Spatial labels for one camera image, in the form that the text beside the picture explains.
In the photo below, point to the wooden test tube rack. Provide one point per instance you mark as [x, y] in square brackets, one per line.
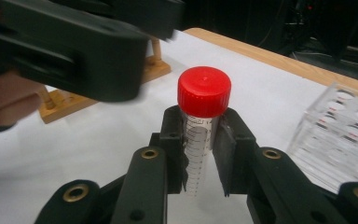
[65, 105]

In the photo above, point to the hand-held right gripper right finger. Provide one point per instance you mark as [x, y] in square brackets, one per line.
[233, 149]

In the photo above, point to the clear plastic test tube rack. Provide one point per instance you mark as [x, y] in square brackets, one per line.
[338, 140]

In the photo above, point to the red-capped clear test tube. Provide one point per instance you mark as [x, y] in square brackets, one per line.
[203, 93]

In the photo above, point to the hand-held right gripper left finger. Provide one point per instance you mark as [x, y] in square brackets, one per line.
[172, 146]

